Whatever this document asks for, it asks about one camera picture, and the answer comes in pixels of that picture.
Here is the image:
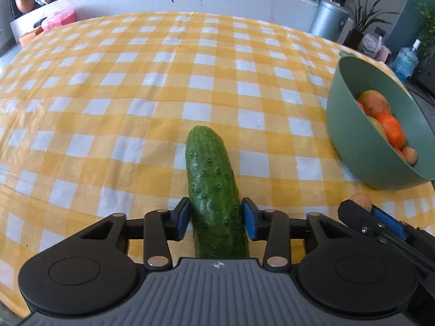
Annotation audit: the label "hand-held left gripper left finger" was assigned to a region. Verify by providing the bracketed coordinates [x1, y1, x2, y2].
[80, 197, 191, 269]

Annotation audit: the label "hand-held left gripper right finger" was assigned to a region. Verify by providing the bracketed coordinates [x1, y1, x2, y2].
[242, 197, 361, 268]

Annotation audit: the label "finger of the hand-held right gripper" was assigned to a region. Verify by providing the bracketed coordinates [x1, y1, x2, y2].
[372, 205, 435, 260]
[338, 200, 435, 289]

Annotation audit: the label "green cucumber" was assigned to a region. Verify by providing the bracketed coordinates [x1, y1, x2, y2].
[185, 126, 250, 259]

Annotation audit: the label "green colander bowl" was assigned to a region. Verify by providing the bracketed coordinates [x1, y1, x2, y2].
[325, 50, 433, 191]

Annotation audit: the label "orange mandarin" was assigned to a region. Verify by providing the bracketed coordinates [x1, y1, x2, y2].
[377, 114, 407, 150]

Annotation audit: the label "yellow green pear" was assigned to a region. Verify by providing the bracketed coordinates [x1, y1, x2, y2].
[367, 115, 390, 141]

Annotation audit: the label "reddish yellow pear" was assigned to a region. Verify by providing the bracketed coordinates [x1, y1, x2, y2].
[358, 90, 392, 119]

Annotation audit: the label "yellow checked tablecloth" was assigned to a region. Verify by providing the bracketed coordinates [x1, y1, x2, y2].
[0, 12, 435, 318]

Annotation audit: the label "blue water jug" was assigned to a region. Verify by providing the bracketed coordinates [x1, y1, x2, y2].
[391, 39, 422, 81]

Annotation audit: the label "pink stool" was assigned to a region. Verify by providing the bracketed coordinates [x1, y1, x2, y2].
[377, 46, 393, 64]

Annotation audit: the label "white plastic bag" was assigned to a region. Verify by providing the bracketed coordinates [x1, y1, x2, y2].
[358, 34, 384, 58]

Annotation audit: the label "potted plant black pot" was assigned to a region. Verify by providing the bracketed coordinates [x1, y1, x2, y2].
[343, 0, 400, 50]

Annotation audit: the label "leafy green plant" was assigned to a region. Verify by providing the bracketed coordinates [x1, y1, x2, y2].
[416, 2, 435, 58]

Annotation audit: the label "grey pedal trash can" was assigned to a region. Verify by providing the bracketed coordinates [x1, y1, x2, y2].
[309, 0, 350, 39]

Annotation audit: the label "white marble counter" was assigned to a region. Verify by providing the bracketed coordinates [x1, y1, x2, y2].
[10, 0, 320, 41]

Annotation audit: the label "pink packets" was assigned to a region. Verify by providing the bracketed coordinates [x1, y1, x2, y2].
[41, 10, 76, 31]

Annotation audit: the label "orange box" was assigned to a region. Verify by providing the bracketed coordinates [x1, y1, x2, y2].
[18, 29, 45, 47]

